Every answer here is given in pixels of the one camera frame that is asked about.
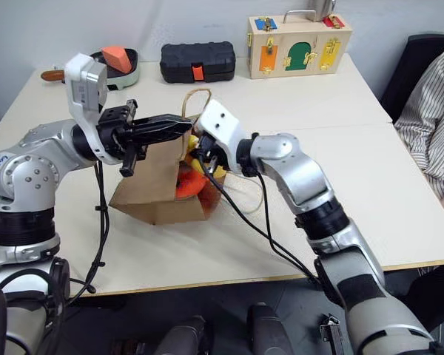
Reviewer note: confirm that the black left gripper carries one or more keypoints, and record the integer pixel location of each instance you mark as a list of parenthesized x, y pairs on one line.
[(112, 127)]

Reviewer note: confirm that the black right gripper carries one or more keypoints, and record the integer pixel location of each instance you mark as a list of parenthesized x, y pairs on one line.
[(209, 148)]

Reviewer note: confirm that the brown paper bag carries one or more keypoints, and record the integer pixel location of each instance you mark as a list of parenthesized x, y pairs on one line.
[(159, 177)]

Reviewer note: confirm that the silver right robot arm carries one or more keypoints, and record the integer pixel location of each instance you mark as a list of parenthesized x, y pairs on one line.
[(318, 207)]

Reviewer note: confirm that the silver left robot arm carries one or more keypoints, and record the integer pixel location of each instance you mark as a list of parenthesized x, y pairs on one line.
[(26, 177)]

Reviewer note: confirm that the orange plush toy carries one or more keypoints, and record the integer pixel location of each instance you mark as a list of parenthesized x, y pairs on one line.
[(188, 183)]

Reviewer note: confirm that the black plastic tool case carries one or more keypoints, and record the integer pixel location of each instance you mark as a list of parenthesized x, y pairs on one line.
[(196, 59)]

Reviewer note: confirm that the orange wedge block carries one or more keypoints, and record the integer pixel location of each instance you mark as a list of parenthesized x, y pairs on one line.
[(116, 58)]

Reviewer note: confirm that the wooden lock box coloured doors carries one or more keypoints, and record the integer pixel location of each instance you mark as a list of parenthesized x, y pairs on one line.
[(299, 48)]

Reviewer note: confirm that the dark rounded shape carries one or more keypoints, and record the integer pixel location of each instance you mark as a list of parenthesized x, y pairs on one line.
[(185, 336), (268, 329)]

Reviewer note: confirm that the black chair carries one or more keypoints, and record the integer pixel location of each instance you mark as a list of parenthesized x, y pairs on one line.
[(403, 74)]

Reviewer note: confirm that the person in striped shirt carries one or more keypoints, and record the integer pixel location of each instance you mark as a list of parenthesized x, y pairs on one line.
[(429, 122)]

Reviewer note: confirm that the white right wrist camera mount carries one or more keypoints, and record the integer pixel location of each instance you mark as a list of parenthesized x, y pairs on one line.
[(222, 122)]

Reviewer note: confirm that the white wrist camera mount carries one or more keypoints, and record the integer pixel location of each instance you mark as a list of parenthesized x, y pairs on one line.
[(82, 79), (222, 122)]

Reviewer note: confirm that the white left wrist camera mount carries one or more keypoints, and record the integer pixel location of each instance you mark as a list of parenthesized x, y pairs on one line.
[(82, 79)]

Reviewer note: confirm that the small black bracket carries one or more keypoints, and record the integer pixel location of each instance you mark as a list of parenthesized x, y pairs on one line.
[(331, 333)]

